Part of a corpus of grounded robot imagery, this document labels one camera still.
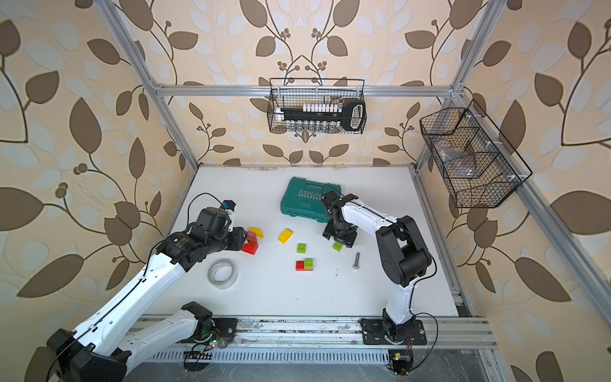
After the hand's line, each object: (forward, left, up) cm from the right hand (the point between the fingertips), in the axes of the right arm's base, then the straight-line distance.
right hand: (335, 241), depth 92 cm
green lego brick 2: (-9, +11, 0) cm, 14 cm away
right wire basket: (+4, -48, +29) cm, 56 cm away
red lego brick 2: (-9, +14, -1) cm, 17 cm away
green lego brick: (-2, +13, -1) cm, 13 cm away
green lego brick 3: (-1, -1, -2) cm, 2 cm away
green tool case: (+19, +12, +2) cm, 23 cm away
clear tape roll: (-11, +42, -2) cm, 44 cm away
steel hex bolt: (-9, -7, -2) cm, 12 cm away
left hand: (-4, +32, +16) cm, 36 cm away
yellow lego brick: (+4, +20, -2) cm, 20 cm away
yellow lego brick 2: (+6, +31, 0) cm, 32 cm away
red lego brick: (-2, +33, +1) cm, 33 cm away
